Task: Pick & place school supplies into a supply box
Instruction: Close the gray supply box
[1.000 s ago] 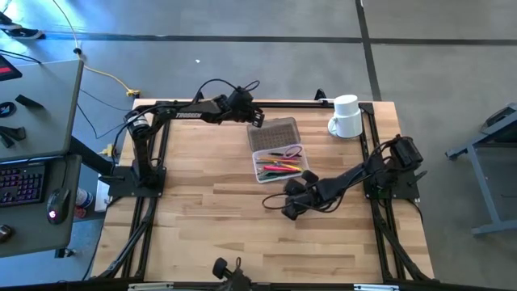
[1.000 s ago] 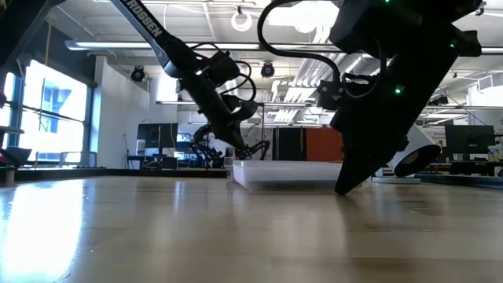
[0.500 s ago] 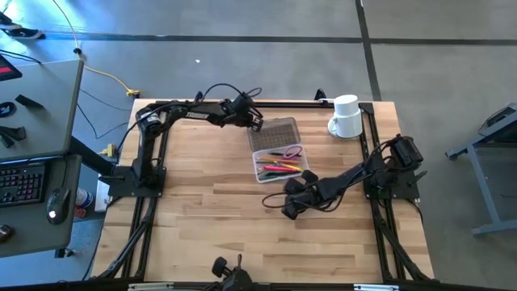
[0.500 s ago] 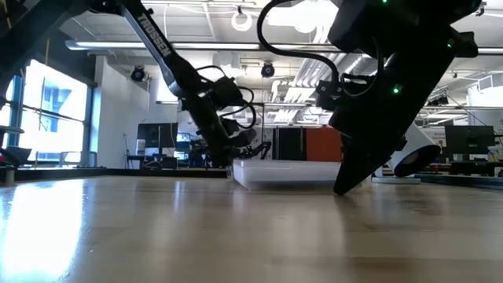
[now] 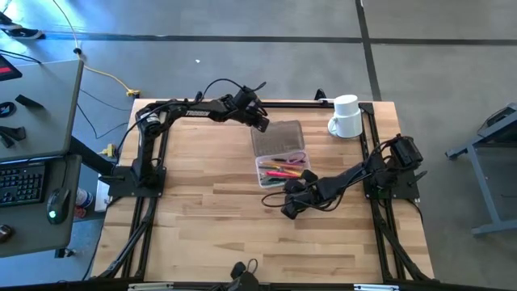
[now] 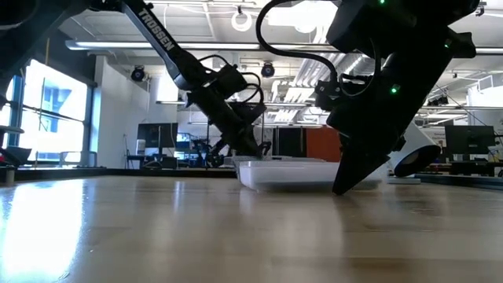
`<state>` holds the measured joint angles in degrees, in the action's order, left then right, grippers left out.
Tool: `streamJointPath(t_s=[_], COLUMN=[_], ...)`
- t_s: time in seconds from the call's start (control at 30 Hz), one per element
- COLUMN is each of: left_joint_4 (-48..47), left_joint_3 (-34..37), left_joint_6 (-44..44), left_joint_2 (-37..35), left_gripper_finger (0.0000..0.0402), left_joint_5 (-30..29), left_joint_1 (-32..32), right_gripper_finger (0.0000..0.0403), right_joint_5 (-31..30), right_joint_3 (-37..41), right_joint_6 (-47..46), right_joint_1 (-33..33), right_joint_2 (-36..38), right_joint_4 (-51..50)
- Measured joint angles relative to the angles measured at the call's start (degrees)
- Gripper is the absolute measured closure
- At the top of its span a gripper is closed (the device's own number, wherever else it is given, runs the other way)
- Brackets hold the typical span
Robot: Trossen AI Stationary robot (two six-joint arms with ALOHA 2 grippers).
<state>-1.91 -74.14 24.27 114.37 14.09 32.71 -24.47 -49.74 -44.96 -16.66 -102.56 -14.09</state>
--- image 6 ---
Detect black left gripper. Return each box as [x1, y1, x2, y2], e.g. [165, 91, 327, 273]
[187, 84, 268, 157]

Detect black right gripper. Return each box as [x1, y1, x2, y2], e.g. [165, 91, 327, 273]
[326, 54, 453, 196]

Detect clear plastic supply box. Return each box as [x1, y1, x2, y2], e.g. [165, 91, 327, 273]
[232, 155, 390, 193]

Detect orange partition panel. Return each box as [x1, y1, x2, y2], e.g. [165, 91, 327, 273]
[305, 126, 342, 164]

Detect white mug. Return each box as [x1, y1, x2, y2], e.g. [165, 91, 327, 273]
[387, 119, 442, 186]

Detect white ceiling ducts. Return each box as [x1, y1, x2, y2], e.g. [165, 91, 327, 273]
[270, 50, 354, 125]

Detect black computer monitor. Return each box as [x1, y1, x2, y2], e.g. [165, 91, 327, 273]
[444, 124, 496, 161]
[136, 122, 179, 158]

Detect long ceiling light strip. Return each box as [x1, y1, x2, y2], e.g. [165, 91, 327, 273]
[64, 39, 503, 54]

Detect large bright window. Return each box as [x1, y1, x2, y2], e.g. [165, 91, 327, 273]
[0, 58, 97, 168]

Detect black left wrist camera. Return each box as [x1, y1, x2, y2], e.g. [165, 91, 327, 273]
[215, 64, 249, 99]

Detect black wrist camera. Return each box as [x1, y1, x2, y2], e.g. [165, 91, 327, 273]
[314, 80, 343, 112]
[215, 64, 249, 99]

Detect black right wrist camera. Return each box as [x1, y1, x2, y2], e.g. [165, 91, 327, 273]
[314, 80, 343, 112]

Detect black ceiling camera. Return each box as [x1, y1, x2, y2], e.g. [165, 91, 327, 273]
[130, 65, 146, 83]
[260, 61, 276, 79]

